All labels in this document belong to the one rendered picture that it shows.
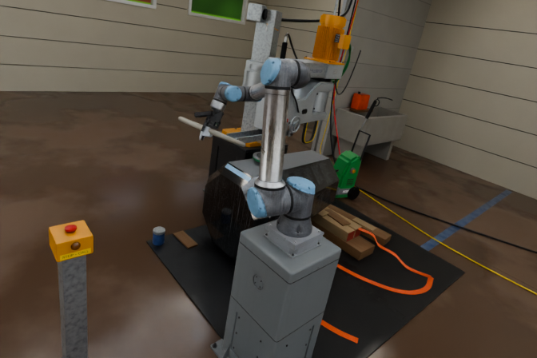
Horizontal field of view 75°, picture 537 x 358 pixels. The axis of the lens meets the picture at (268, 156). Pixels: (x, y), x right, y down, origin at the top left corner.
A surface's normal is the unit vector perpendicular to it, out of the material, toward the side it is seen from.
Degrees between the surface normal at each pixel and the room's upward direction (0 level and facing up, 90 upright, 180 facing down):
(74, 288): 90
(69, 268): 90
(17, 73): 90
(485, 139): 90
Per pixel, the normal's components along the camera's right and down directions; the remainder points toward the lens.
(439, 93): -0.73, 0.11
